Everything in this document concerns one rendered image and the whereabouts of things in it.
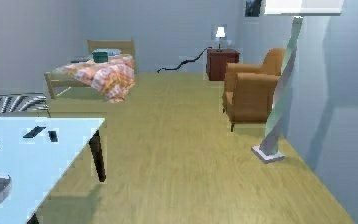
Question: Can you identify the dark red nightstand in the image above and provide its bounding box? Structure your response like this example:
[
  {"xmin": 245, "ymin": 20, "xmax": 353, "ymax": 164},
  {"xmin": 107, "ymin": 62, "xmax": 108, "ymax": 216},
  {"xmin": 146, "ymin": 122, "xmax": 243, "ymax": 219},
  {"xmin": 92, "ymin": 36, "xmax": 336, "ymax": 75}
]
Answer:
[{"xmin": 206, "ymin": 48, "xmax": 241, "ymax": 82}]

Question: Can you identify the white floor lamp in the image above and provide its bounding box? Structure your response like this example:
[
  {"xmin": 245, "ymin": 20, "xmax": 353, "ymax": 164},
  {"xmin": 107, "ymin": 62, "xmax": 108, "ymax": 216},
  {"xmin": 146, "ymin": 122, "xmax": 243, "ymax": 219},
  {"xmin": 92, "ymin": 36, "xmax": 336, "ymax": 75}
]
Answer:
[{"xmin": 251, "ymin": 0, "xmax": 345, "ymax": 164}]

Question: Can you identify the black remote control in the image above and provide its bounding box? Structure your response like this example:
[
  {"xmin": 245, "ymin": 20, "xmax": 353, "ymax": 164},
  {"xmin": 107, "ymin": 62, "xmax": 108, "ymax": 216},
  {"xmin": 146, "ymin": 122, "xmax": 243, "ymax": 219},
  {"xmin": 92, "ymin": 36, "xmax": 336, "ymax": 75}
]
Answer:
[{"xmin": 22, "ymin": 125, "xmax": 47, "ymax": 139}]

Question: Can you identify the dark framed picture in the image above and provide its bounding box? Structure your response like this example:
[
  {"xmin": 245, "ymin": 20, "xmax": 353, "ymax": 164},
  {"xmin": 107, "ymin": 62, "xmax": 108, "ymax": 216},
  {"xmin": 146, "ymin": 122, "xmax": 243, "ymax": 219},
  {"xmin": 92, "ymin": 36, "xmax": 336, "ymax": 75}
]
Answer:
[{"xmin": 244, "ymin": 0, "xmax": 263, "ymax": 18}]

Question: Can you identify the pale blue table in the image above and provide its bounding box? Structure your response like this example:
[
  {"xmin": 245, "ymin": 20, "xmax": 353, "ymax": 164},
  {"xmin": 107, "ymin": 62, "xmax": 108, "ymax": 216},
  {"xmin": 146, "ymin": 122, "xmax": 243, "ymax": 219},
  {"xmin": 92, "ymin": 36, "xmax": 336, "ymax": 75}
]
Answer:
[{"xmin": 0, "ymin": 116, "xmax": 107, "ymax": 224}]

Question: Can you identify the wooden bed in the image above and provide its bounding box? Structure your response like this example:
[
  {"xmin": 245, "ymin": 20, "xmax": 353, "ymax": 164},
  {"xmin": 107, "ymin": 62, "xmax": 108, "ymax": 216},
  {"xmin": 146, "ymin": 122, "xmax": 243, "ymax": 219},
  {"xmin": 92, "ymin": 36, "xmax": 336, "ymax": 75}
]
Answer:
[{"xmin": 43, "ymin": 38, "xmax": 137, "ymax": 100}]

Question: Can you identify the white table lamp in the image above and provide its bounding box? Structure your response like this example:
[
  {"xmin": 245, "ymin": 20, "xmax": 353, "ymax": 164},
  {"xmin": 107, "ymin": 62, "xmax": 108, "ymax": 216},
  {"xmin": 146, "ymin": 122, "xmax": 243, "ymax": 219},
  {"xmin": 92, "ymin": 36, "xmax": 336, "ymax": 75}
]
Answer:
[{"xmin": 215, "ymin": 26, "xmax": 227, "ymax": 52}]

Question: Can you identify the black cable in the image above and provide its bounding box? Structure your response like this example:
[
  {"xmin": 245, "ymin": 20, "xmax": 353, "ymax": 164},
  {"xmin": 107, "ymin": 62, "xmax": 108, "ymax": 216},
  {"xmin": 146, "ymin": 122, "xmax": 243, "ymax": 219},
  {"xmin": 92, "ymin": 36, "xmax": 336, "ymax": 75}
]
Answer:
[{"xmin": 156, "ymin": 46, "xmax": 214, "ymax": 74}]

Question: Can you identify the orange armchair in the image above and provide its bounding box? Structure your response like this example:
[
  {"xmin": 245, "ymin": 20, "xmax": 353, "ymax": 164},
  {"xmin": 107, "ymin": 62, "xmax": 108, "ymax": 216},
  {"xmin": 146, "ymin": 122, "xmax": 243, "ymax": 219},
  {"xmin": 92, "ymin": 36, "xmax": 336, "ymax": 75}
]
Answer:
[{"xmin": 221, "ymin": 47, "xmax": 287, "ymax": 132}]

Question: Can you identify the orange patterned blanket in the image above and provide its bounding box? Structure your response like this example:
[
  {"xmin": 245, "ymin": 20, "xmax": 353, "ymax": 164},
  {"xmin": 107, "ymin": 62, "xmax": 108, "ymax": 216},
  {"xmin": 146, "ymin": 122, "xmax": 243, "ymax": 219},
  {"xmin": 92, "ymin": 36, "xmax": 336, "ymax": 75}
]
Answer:
[{"xmin": 56, "ymin": 54, "xmax": 136, "ymax": 103}]

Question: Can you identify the green box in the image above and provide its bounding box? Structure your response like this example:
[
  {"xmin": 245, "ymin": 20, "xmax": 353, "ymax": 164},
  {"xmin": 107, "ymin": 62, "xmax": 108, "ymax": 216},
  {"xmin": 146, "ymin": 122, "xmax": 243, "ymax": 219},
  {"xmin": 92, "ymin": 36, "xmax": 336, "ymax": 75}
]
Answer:
[{"xmin": 92, "ymin": 49, "xmax": 109, "ymax": 64}]

